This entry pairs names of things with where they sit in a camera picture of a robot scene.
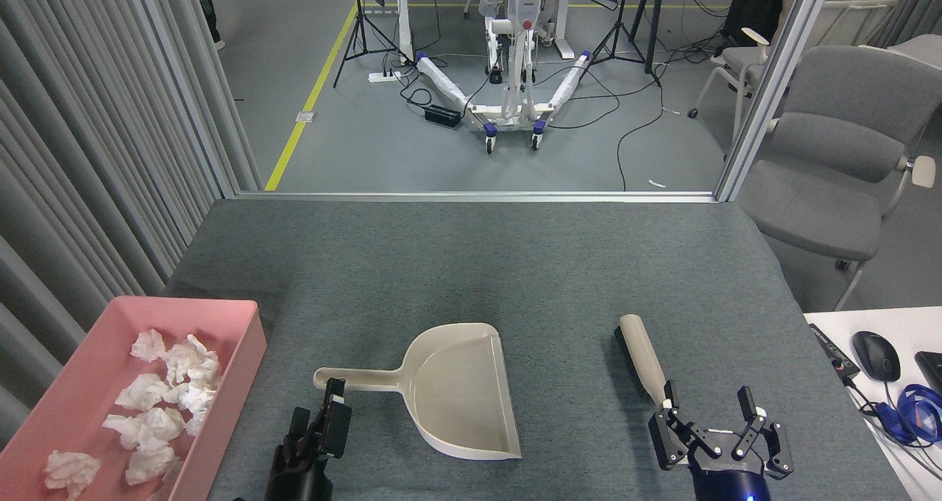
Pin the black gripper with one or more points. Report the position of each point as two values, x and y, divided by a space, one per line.
294 479
732 482

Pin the beige brush with black bristles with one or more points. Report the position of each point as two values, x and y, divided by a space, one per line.
636 343

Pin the beige plastic dustpan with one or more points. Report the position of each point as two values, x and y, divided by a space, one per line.
460 391

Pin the pink plastic bin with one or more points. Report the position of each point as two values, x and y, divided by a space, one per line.
81 383

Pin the black labelled device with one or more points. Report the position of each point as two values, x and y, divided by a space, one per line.
831 350

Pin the black computer mouse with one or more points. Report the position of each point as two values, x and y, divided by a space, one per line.
876 356

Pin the white side table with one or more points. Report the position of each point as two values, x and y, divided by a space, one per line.
905 324

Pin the metal floor socket plate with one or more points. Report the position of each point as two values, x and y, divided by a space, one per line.
306 117

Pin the grey padded chair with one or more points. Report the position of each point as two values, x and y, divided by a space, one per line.
831 148

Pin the black power adapter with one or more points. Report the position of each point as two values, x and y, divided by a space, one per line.
443 115

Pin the white power strip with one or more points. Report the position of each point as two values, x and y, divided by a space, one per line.
384 76

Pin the grey pleated curtain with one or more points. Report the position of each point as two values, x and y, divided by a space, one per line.
59 155

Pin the grey chair with white armrest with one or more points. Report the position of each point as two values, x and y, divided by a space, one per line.
739 63

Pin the white stand on wheels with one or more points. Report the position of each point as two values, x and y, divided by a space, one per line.
515 59

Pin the black tripod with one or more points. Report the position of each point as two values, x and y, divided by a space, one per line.
622 8
360 8

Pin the black vertical stand pole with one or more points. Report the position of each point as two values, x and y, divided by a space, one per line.
653 23

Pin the silver aluminium rail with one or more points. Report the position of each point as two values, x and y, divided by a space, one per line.
478 196

